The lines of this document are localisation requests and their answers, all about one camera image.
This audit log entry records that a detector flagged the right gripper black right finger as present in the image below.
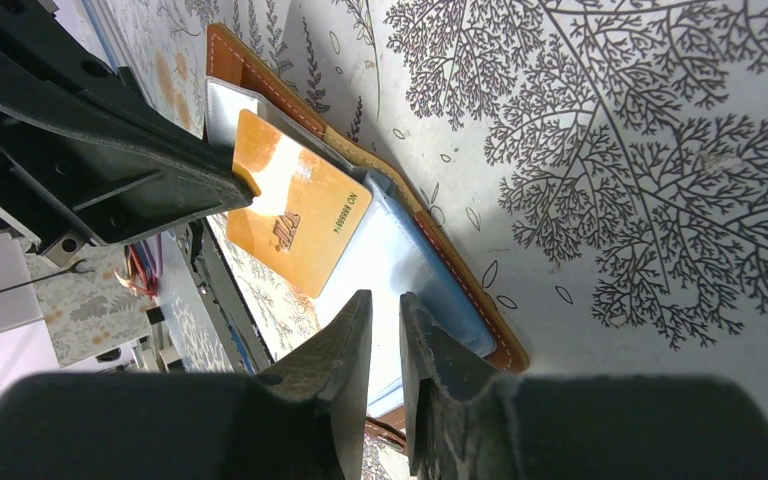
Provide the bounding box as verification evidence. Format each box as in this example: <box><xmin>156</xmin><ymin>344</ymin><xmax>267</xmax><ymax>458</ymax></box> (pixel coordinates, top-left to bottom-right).
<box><xmin>400</xmin><ymin>293</ymin><xmax>768</xmax><ymax>479</ymax></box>

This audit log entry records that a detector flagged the orange gold credit card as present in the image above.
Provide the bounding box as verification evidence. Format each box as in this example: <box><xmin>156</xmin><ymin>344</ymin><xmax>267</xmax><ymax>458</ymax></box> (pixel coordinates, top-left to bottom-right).
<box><xmin>226</xmin><ymin>110</ymin><xmax>372</xmax><ymax>298</ymax></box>

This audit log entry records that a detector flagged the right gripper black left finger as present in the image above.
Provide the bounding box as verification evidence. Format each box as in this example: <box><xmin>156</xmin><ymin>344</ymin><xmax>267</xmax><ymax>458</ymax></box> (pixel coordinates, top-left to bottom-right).
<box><xmin>0</xmin><ymin>290</ymin><xmax>372</xmax><ymax>479</ymax></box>

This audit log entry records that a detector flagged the brown leather card holder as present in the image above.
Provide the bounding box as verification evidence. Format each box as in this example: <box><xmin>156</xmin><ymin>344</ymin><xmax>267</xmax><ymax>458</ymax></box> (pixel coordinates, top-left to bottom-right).
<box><xmin>205</xmin><ymin>23</ymin><xmax>529</xmax><ymax>451</ymax></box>

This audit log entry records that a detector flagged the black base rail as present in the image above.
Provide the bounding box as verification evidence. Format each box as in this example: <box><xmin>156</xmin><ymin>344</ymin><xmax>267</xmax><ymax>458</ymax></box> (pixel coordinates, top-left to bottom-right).
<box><xmin>176</xmin><ymin>219</ymin><xmax>274</xmax><ymax>375</ymax></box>

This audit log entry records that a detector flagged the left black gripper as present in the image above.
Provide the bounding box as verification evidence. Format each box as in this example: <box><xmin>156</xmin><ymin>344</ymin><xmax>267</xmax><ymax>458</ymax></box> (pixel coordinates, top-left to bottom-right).
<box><xmin>0</xmin><ymin>1</ymin><xmax>255</xmax><ymax>267</ymax></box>

